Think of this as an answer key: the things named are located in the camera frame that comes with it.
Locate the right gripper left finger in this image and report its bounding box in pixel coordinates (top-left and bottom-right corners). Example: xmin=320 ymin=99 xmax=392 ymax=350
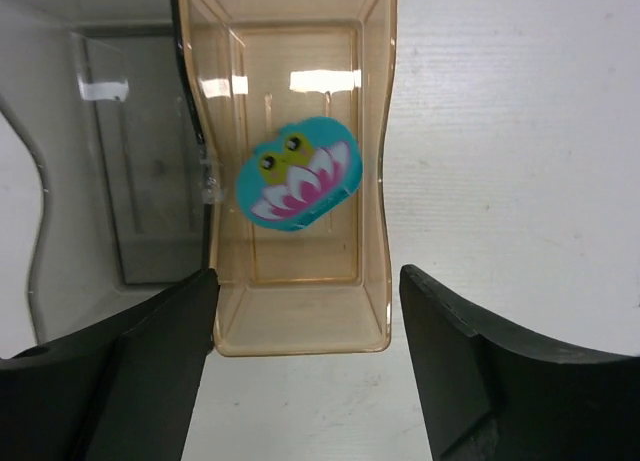
xmin=1 ymin=269 xmax=219 ymax=460

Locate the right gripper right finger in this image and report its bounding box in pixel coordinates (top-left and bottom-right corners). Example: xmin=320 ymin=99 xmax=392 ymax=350
xmin=399 ymin=265 xmax=639 ymax=460

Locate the teal frog lego tile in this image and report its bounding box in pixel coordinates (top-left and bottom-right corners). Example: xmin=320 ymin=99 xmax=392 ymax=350
xmin=235 ymin=116 xmax=363 ymax=232

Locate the grey transparent container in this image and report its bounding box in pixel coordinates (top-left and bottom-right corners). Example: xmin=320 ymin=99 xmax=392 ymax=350
xmin=1 ymin=0 xmax=205 ymax=357

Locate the amber transparent container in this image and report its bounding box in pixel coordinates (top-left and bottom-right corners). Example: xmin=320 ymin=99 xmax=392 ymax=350
xmin=171 ymin=0 xmax=397 ymax=357

